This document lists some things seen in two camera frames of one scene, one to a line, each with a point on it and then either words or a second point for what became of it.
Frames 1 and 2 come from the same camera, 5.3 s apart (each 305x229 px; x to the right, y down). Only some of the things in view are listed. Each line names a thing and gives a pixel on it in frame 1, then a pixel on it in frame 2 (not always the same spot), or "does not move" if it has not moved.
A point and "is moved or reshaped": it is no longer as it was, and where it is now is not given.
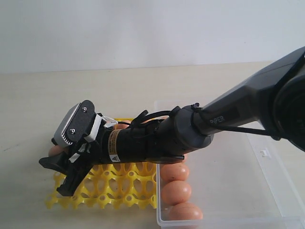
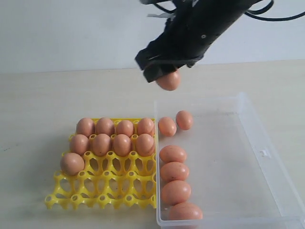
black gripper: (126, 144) -> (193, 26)
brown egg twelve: (170, 172) does not move
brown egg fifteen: (185, 211) does not move
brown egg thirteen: (174, 192) does not move
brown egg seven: (56, 150) is moved or reshaped
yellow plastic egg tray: (119, 186) does not move
